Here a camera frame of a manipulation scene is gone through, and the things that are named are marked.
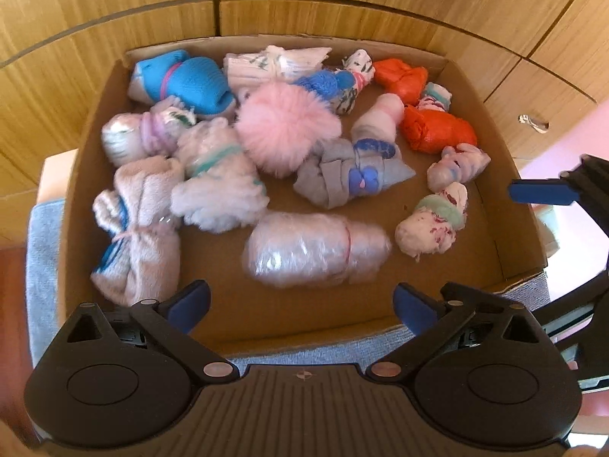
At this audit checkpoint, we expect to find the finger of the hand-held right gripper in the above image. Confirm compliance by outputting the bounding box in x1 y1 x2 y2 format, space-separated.
440 273 609 340
508 153 609 240

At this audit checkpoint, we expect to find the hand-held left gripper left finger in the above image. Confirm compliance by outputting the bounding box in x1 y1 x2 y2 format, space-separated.
62 280 239 384

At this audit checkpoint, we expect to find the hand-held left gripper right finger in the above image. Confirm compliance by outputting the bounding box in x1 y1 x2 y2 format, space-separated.
366 282 548 384

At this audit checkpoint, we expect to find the white terry blue-striped sock bundle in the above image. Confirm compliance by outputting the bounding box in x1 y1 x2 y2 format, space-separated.
90 157 184 306

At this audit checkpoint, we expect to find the pink-speckled green-banded sock bundle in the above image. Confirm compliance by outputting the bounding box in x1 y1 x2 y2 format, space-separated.
394 181 470 264

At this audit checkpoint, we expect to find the pale pink sock bundle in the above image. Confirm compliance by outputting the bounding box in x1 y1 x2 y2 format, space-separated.
427 144 491 193

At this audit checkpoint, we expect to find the cardboard box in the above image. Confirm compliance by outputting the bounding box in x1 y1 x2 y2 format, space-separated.
57 33 551 358

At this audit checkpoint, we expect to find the white fuzzy teal-banded sock bundle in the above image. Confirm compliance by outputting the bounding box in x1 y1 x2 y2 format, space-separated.
170 120 270 234

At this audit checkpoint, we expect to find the plastic-wrapped white sock bundle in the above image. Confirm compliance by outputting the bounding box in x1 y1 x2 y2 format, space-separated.
242 211 394 289

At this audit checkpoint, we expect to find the small white teal-pink sock bundle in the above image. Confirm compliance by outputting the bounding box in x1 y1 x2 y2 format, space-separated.
418 83 451 113

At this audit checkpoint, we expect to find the grey sock bundle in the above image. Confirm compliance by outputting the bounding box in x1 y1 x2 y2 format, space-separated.
293 139 416 209

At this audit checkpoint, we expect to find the white blue-banded sock bundle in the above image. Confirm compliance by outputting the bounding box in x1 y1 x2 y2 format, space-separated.
352 94 406 159

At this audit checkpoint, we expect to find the white lilac-banded sock bundle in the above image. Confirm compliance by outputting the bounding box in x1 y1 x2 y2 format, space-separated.
101 97 197 163

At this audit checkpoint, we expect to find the pink fluffy pompom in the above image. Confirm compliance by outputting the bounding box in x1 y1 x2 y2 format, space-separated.
235 82 342 178

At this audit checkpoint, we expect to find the white black-patterned sock bundle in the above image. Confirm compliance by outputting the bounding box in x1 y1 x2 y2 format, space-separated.
333 50 378 116

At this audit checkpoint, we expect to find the blue knit sock bundle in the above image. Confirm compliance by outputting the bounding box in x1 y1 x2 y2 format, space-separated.
128 49 237 118

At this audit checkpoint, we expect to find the small light blue sock bundle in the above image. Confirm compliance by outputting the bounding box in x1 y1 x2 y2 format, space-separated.
294 69 357 102

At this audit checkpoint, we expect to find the blue towel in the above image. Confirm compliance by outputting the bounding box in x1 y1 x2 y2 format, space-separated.
26 200 553 378

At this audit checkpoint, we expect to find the white stool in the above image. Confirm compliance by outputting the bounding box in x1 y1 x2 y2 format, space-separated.
35 149 79 211

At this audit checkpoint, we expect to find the wooden wardrobe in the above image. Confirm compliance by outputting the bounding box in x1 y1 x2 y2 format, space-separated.
0 0 609 248

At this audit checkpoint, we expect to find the metal wardrobe handle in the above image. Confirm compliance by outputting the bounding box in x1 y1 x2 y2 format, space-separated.
518 113 551 134

